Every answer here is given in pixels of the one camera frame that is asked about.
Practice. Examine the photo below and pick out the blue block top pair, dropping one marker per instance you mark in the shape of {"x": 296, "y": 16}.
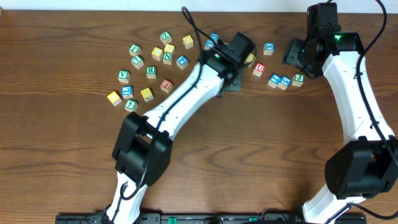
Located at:
{"x": 214, "y": 37}

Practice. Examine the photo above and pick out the green J block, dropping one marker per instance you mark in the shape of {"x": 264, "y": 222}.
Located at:
{"x": 298, "y": 79}

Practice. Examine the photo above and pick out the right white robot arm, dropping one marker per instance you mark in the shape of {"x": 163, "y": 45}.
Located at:
{"x": 366, "y": 165}

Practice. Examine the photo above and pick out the blue L block left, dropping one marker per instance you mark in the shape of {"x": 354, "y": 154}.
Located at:
{"x": 127, "y": 92}

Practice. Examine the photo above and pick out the red E block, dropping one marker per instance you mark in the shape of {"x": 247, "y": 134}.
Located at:
{"x": 166, "y": 85}

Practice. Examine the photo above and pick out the blue block pair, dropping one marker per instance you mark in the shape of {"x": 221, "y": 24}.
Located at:
{"x": 209, "y": 44}
{"x": 214, "y": 37}

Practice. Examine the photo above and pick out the green 7 block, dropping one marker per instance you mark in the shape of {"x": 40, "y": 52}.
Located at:
{"x": 137, "y": 62}

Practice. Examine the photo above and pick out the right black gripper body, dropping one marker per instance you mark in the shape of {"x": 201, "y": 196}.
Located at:
{"x": 296, "y": 53}

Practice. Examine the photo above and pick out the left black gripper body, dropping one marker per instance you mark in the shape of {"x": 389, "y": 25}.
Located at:
{"x": 236, "y": 83}

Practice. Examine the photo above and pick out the green R block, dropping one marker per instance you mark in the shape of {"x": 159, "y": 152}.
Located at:
{"x": 151, "y": 72}

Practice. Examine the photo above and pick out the yellow block upper right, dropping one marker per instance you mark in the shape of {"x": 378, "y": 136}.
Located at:
{"x": 250, "y": 60}

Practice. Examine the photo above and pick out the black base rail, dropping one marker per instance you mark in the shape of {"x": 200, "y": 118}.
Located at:
{"x": 156, "y": 218}

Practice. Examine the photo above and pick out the yellow block top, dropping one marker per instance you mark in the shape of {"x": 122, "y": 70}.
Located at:
{"x": 188, "y": 41}

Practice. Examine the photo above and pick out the green 4 block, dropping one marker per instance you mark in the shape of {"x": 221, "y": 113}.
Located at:
{"x": 130, "y": 106}

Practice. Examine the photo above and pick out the green N block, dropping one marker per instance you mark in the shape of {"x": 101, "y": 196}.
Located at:
{"x": 167, "y": 58}

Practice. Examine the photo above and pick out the green V block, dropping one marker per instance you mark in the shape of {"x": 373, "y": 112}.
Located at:
{"x": 124, "y": 76}

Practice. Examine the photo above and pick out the blue P block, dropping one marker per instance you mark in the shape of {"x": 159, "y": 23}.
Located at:
{"x": 182, "y": 62}

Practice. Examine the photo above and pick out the yellow block lower left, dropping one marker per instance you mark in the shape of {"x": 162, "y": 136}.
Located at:
{"x": 147, "y": 94}

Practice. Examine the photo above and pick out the red U block right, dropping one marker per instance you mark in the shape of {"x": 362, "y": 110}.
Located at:
{"x": 259, "y": 69}

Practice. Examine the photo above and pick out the yellow block far left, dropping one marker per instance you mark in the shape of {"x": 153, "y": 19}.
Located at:
{"x": 114, "y": 98}

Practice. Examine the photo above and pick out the blue X block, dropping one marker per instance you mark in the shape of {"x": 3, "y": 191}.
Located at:
{"x": 268, "y": 48}

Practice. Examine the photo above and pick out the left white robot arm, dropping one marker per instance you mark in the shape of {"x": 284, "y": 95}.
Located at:
{"x": 144, "y": 144}

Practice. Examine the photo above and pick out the yellow block upper near N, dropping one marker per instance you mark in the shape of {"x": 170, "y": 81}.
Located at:
{"x": 169, "y": 48}

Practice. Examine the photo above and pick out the yellow block n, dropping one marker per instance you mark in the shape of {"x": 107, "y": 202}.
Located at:
{"x": 169, "y": 48}
{"x": 157, "y": 54}

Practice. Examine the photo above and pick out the blue block lower pair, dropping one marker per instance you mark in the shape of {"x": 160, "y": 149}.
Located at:
{"x": 209, "y": 44}

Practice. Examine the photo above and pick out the green Z block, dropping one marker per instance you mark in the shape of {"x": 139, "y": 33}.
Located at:
{"x": 166, "y": 37}

